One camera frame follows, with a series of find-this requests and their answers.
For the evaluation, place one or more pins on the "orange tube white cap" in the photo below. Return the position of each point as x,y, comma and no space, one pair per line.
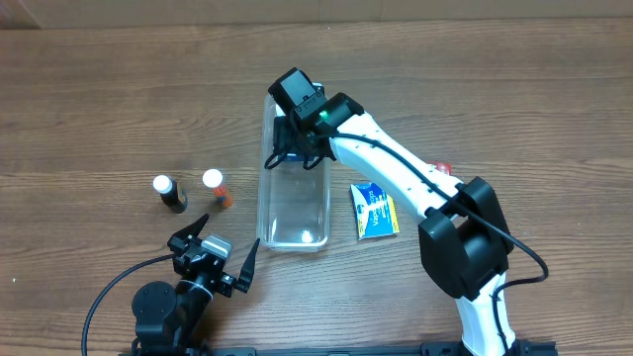
214,180

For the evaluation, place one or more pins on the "white blue plaster box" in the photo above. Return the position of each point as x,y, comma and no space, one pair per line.
292,157

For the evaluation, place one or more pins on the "clear plastic container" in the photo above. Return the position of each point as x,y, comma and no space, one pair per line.
293,203

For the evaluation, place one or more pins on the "blue yellow VapoDrops box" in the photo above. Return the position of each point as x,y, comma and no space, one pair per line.
374,210

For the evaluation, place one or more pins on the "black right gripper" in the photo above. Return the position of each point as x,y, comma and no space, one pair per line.
279,136

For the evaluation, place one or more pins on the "red white medicine box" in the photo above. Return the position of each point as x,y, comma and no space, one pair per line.
442,167

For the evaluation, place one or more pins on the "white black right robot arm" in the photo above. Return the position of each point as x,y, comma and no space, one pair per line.
462,233

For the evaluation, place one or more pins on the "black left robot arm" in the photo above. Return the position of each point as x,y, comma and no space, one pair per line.
167,316

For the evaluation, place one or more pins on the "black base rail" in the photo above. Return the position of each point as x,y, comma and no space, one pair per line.
440,348

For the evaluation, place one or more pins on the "dark bottle white cap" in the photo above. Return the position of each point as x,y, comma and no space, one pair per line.
171,193

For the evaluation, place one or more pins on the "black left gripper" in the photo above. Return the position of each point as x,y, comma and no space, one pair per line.
209,269

